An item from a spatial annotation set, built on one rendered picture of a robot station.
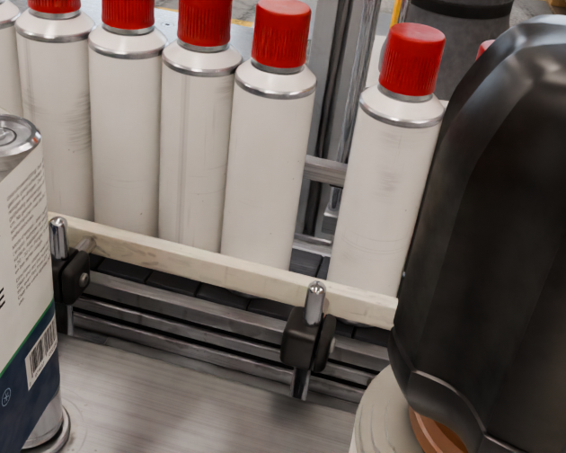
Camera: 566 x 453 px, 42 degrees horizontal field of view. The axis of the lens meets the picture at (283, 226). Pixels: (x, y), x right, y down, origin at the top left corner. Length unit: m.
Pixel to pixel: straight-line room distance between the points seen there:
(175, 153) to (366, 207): 0.13
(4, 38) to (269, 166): 0.20
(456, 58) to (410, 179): 0.38
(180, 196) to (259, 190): 0.06
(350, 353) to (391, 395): 0.29
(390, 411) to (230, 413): 0.25
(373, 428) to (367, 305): 0.29
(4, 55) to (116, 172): 0.11
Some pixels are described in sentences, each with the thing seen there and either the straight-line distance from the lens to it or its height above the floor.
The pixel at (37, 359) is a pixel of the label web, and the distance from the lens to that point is 0.38.
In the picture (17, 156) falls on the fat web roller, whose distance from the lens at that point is 0.32.
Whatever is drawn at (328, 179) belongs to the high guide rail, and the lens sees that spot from 0.54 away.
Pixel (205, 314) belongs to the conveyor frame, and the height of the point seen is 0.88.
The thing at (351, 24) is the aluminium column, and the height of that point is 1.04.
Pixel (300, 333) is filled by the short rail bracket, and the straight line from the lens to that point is 0.45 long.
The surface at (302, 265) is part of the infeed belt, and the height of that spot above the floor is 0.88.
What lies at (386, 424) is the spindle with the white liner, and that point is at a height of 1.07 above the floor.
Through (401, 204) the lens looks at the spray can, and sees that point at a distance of 0.47.
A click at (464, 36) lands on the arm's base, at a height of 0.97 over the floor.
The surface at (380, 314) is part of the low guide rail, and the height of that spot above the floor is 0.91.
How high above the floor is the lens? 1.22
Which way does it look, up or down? 34 degrees down
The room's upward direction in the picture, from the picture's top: 8 degrees clockwise
